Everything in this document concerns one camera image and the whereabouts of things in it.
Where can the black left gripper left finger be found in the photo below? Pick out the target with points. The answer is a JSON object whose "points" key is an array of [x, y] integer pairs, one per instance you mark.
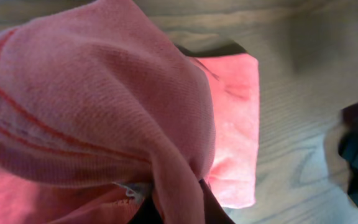
{"points": [[147, 213]]}

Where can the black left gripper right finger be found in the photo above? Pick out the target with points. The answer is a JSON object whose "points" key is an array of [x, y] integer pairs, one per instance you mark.
{"points": [[213, 212]]}

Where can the red printed t-shirt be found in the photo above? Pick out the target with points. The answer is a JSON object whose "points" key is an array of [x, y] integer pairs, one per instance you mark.
{"points": [[100, 110]]}

